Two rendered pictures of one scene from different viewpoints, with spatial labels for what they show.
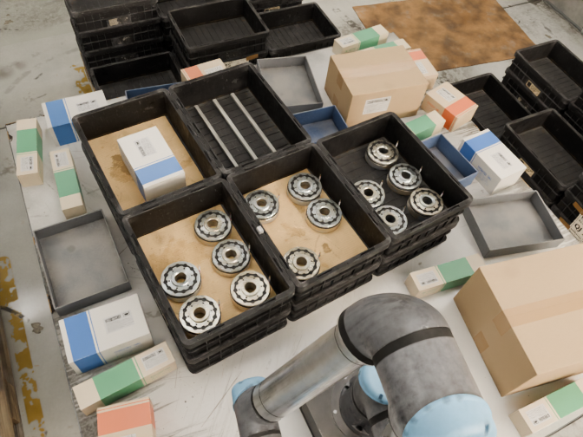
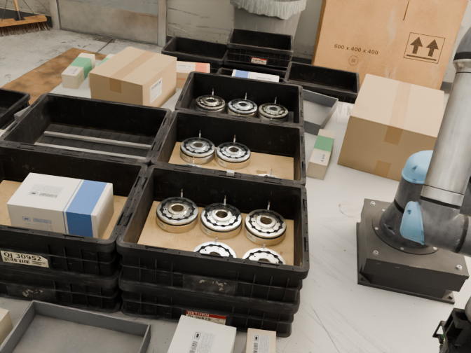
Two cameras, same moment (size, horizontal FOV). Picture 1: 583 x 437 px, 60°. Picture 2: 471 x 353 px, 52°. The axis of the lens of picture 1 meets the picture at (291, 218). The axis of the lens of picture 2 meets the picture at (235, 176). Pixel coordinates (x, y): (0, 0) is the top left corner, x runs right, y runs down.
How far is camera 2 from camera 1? 92 cm
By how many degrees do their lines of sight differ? 39
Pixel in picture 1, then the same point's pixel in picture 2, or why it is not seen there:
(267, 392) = (450, 177)
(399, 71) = (149, 59)
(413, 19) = (41, 85)
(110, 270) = (108, 342)
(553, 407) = not seen: hidden behind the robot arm
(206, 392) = (312, 340)
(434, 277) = (321, 154)
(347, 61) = (106, 69)
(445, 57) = not seen: hidden behind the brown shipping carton
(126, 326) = (212, 342)
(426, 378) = not seen: outside the picture
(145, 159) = (62, 198)
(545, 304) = (396, 111)
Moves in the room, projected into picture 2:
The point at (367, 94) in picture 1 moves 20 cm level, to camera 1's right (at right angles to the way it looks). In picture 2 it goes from (149, 80) to (190, 68)
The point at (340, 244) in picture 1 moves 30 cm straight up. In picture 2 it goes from (264, 164) to (280, 71)
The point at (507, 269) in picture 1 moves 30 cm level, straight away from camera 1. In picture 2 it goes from (360, 108) to (336, 72)
